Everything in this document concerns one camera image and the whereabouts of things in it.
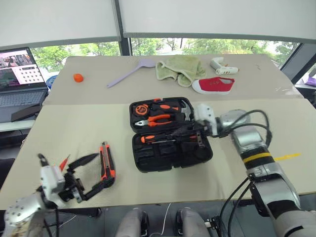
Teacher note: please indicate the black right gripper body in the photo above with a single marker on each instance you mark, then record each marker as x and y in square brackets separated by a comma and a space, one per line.
[201, 129]

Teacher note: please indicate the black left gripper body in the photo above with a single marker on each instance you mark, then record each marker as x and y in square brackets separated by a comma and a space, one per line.
[71, 187]

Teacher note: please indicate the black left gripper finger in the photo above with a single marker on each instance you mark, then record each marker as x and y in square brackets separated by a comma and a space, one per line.
[82, 160]
[98, 188]

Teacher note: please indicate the orange black utility knife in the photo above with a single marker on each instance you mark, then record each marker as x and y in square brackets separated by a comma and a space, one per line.
[108, 163]

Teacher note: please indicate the black plastic tool case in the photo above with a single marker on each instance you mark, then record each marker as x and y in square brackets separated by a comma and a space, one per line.
[170, 158]

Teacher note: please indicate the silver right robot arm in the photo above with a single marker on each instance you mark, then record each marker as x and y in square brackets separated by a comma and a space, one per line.
[249, 140]

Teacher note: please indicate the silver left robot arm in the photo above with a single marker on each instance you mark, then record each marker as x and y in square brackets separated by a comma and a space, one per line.
[22, 213]

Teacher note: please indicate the steel claw hammer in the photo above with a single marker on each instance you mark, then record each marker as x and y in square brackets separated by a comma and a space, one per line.
[185, 111]

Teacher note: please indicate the stubby orange black screwdriver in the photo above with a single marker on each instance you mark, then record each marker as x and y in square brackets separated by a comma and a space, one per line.
[165, 107]

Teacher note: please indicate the long orange black screwdriver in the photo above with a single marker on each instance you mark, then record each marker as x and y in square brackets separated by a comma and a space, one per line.
[147, 138]

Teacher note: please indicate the red canvas shoe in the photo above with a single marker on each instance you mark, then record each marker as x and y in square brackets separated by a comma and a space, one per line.
[214, 85]

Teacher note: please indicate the orange black tape measure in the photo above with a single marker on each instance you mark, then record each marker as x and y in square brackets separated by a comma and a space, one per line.
[141, 109]

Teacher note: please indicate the grey rounded robot knee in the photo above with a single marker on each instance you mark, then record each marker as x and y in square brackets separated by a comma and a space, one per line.
[132, 224]
[191, 223]

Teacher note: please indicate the white glue gun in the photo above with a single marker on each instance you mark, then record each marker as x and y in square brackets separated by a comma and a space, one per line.
[223, 69]

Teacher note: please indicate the green towel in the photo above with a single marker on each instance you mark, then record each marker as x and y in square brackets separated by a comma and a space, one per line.
[177, 67]

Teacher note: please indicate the black wedge-shaped stand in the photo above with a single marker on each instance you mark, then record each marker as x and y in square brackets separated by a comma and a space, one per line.
[24, 113]

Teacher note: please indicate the white side desk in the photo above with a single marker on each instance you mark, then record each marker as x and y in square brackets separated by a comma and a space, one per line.
[14, 125]

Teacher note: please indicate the purple plastic spatula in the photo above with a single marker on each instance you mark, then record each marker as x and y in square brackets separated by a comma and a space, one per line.
[145, 63]

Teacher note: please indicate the black white plug device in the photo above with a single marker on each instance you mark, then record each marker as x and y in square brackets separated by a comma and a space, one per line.
[212, 223]

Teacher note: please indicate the small orange ball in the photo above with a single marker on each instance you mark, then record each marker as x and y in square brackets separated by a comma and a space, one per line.
[78, 78]

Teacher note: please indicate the blue round object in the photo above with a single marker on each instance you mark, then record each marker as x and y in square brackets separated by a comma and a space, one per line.
[50, 82]

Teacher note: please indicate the open laptop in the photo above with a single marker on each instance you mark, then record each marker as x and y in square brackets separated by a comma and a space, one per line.
[17, 74]

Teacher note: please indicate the white roller blind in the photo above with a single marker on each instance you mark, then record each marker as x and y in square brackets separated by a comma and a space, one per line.
[217, 17]
[56, 19]

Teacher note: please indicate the purple object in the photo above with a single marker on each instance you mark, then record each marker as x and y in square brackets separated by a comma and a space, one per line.
[311, 81]

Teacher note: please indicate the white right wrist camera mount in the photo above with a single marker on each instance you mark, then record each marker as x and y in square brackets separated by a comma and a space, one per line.
[205, 113]

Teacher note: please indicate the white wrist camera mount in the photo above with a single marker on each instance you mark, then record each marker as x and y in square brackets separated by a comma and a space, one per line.
[50, 179]
[205, 113]

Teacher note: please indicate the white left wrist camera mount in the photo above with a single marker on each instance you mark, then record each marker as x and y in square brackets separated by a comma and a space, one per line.
[50, 179]

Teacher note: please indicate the dark window frame post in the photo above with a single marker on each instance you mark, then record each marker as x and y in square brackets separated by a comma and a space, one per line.
[123, 47]

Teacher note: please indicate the dark slanted window frame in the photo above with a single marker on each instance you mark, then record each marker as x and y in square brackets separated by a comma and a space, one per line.
[296, 61]

